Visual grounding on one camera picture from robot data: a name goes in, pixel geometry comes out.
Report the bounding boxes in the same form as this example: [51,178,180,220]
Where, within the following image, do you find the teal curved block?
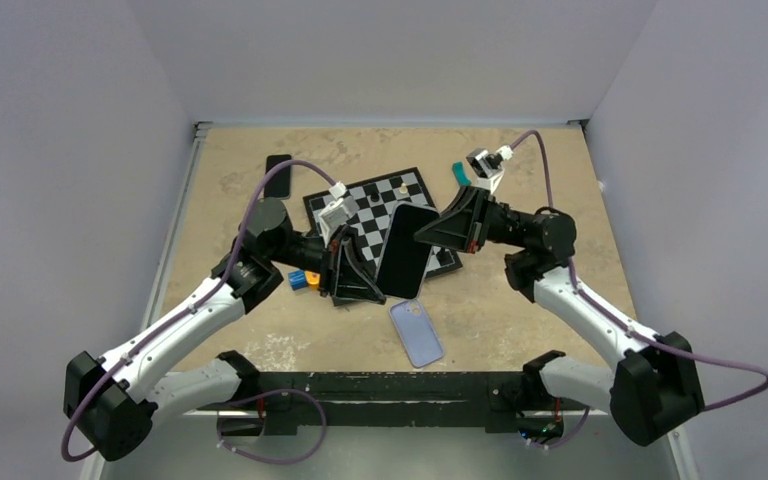
[451,162,472,186]

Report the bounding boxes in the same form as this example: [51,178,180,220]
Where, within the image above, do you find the black phone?
[376,203,439,299]

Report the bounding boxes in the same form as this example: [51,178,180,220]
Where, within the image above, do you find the blue orange toy piece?
[287,270,320,291]

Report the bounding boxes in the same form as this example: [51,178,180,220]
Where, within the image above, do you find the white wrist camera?
[466,145,513,194]
[316,182,359,243]

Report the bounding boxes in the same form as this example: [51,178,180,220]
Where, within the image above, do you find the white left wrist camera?
[316,182,359,243]

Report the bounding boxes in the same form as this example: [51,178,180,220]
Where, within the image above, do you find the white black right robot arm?
[414,186,705,446]

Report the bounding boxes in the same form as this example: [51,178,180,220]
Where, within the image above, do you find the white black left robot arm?
[61,193,386,461]

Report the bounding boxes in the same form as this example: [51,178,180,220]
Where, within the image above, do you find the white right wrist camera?
[466,145,513,194]

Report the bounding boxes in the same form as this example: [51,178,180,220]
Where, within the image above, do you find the black metal base frame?
[209,371,585,435]

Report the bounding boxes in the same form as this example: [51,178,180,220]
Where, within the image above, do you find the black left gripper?
[268,222,389,301]

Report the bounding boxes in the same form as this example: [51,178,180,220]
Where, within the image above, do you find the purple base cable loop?
[216,388,328,466]

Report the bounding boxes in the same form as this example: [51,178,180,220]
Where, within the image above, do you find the black white chessboard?
[302,167,463,279]

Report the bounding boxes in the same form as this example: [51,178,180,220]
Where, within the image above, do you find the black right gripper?
[411,187,529,256]

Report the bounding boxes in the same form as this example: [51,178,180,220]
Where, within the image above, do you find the lilac phone case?
[389,299,445,368]

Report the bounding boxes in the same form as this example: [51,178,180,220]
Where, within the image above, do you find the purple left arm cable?
[60,158,346,464]

